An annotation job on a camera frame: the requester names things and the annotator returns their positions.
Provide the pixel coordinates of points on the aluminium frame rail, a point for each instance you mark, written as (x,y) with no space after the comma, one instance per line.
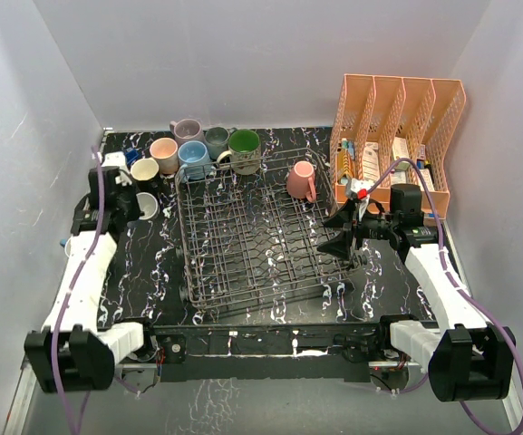
(248,352)

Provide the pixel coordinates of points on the grey wire dish rack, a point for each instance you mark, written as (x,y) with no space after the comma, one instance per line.
(246,241)

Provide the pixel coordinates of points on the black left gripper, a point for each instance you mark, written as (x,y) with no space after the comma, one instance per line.
(135,212)

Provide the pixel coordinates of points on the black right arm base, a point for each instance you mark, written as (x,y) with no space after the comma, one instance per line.
(375,345)

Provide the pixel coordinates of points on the lilac mug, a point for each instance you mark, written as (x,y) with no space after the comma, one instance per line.
(187,130)

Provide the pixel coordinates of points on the light blue mug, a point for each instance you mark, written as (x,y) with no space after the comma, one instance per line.
(195,162)

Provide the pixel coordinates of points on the blue stapler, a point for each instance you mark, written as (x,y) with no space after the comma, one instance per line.
(131,156)

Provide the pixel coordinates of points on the white mug green inside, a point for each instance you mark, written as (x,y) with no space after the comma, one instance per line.
(243,154)

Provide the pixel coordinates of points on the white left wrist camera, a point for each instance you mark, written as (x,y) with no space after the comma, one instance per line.
(118,160)

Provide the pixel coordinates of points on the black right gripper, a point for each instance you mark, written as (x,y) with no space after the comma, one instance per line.
(339,246)

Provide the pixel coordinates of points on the cream scalloped mug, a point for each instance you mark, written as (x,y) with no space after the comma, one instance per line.
(146,173)

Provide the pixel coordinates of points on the small grey-blue heart mug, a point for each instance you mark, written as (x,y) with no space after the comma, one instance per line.
(149,206)

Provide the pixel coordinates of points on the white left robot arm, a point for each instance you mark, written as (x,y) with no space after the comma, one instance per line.
(70,347)

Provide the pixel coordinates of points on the orange plastic file organizer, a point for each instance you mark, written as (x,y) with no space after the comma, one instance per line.
(382,118)

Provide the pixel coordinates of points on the peach pink speckled mug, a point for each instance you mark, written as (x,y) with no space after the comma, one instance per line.
(165,152)

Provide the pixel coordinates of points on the dark grey-green mug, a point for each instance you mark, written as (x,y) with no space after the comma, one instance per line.
(216,140)

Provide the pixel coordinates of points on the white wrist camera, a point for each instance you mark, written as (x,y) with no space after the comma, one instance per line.
(357,189)
(118,160)

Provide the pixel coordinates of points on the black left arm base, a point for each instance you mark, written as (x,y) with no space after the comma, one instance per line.
(160,347)

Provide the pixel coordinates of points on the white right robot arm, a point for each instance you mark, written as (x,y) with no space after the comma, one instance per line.
(470,358)

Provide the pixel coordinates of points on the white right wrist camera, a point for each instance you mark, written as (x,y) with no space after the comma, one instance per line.
(357,189)

